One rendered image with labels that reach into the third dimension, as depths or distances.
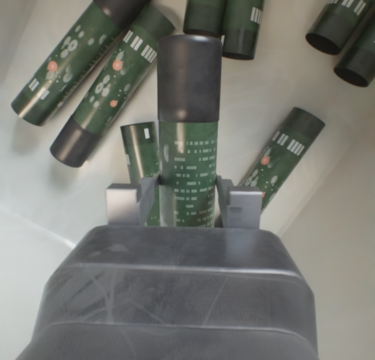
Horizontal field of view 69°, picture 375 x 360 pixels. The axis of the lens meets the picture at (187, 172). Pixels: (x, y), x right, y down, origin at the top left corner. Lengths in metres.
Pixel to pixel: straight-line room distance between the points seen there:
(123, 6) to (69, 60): 0.06
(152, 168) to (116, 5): 0.13
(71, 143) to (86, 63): 0.07
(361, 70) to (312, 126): 0.06
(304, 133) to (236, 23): 0.10
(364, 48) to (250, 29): 0.09
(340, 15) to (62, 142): 0.24
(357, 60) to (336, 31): 0.03
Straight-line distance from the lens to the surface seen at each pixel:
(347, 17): 0.26
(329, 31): 0.26
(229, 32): 0.24
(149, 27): 0.24
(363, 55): 0.27
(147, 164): 0.24
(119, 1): 0.25
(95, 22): 0.25
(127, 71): 0.24
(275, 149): 0.25
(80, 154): 0.26
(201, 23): 0.24
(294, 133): 0.25
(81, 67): 0.26
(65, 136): 0.26
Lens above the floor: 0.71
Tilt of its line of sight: 76 degrees down
